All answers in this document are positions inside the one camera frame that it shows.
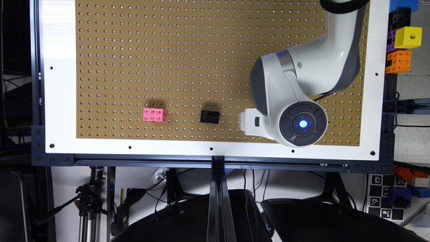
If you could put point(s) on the pink building block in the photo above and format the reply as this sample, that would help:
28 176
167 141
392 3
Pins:
154 114

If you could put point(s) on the black aluminium table frame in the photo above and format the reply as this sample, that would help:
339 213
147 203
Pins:
220 215

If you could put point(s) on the brown pegboard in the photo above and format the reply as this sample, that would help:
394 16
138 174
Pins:
185 57

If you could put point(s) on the blue block top right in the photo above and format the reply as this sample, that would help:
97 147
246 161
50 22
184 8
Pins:
412 4

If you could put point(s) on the yellow block with hole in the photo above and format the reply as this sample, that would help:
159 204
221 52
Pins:
408 37

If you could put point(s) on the purple building block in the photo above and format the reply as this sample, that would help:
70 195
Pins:
390 41

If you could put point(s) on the black camera tripod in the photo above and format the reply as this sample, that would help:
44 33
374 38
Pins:
89 204

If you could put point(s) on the red orange block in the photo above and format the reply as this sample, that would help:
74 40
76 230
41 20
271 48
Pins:
407 175

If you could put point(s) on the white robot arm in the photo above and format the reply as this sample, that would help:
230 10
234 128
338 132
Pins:
282 83

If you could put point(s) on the orange building block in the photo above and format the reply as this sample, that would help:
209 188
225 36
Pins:
400 62

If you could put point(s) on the dark purple cube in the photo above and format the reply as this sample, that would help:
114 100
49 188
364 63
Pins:
399 197

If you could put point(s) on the black block stack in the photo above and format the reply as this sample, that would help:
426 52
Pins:
399 18

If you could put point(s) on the black building block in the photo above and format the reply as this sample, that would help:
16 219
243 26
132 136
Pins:
209 117

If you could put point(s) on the white board frame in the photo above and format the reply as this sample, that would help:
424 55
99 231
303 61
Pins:
55 28

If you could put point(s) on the blue block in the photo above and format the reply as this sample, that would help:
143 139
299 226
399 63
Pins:
412 4
421 192

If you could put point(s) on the fiducial marker board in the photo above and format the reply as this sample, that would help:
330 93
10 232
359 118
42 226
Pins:
377 203

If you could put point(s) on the black chair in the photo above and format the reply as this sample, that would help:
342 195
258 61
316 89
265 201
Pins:
189 222
312 221

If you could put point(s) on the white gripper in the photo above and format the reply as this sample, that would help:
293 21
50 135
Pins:
253 123

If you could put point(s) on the black chair left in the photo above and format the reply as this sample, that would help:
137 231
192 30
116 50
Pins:
189 222

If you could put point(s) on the blue block bottom right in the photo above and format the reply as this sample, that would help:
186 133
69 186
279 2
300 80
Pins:
421 192

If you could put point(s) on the black chair right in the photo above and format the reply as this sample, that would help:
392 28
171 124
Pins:
312 221

